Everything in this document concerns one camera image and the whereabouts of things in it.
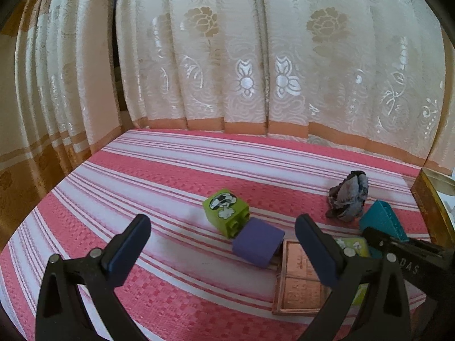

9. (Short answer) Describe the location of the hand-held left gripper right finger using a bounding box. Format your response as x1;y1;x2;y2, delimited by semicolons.
295;214;420;341

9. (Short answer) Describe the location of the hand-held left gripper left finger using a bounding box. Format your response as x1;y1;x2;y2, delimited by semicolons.
36;214;152;341

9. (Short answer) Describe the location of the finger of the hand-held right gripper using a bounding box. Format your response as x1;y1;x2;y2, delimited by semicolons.
363;226;445;257

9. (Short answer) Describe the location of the clear box with green label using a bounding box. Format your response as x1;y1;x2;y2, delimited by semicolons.
336;237;370;306

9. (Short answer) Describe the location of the teal toy building block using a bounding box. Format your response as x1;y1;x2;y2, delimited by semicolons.
359;200;409;244

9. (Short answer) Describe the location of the copper coloured case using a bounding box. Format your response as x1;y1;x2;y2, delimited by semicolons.
272;240;338;316

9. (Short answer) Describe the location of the grey black fabric bundle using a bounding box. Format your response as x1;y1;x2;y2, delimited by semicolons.
325;170;368;223

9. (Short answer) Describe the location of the gold metal tin box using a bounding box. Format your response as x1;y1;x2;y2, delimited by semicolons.
410;169;455;253

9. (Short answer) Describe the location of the purple block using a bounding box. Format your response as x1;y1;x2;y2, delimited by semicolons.
233;218;286;269

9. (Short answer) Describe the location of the green block with football print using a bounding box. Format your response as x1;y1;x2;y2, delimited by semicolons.
202;188;251;239

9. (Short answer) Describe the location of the pink striped bedspread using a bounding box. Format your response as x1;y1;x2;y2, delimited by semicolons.
0;130;443;341

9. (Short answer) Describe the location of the cream floral curtain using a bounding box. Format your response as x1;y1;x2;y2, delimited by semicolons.
0;0;455;253

